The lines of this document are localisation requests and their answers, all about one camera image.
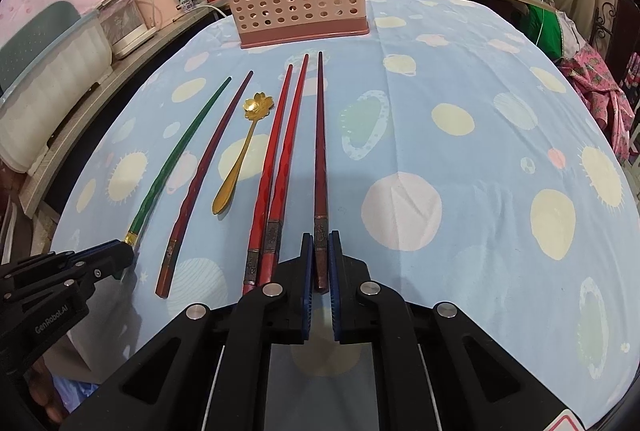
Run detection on gold flower spoon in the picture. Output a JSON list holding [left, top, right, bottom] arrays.
[[212, 92, 274, 215]]

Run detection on left hand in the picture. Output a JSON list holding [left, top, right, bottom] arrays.
[[28, 357, 67, 423]]

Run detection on light blue dotted tablecloth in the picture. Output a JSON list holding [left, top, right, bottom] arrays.
[[53, 0, 639, 425]]

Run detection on white dish rack bin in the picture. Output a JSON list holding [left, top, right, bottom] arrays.
[[1, 1, 113, 173]]

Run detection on white small appliance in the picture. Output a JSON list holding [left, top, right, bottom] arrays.
[[96, 0, 156, 60]]

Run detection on green bag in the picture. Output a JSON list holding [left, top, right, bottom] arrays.
[[518, 5, 563, 62]]

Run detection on pink floral cloth pile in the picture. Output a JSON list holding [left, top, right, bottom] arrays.
[[558, 44, 634, 161]]

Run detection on dark wooden chair back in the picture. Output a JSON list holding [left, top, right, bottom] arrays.
[[605, 0, 640, 82]]

